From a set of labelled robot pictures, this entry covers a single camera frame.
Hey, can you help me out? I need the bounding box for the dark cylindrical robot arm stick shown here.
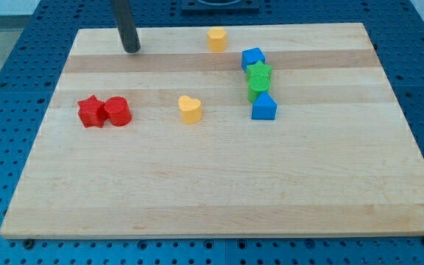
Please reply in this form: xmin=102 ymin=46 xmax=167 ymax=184
xmin=110 ymin=0 xmax=141 ymax=54

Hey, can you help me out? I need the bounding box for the yellow hexagon block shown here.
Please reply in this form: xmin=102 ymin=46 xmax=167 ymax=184
xmin=206 ymin=26 xmax=227 ymax=52

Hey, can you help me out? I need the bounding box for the yellow heart block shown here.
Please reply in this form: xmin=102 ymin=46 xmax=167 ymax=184
xmin=178 ymin=95 xmax=202 ymax=124

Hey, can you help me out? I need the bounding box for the blue triangle block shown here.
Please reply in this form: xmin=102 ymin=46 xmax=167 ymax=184
xmin=251 ymin=92 xmax=278 ymax=120

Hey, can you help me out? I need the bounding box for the green cylinder block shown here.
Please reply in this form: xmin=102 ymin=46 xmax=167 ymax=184
xmin=247 ymin=76 xmax=271 ymax=103

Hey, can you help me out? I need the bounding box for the green star block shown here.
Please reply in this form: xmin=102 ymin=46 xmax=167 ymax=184
xmin=246 ymin=60 xmax=272 ymax=81

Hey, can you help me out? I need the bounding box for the light wooden board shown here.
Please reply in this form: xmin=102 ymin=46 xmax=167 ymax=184
xmin=0 ymin=23 xmax=424 ymax=240

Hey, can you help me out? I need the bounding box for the blue cube block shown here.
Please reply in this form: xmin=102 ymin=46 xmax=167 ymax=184
xmin=241 ymin=47 xmax=266 ymax=72

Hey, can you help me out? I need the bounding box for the red cylinder block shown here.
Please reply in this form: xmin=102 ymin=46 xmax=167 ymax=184
xmin=104 ymin=96 xmax=132 ymax=127

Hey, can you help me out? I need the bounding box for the red star block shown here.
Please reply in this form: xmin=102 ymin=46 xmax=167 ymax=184
xmin=77 ymin=95 xmax=107 ymax=128

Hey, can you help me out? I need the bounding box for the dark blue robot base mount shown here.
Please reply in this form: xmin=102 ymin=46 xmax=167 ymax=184
xmin=180 ymin=0 xmax=260 ymax=12

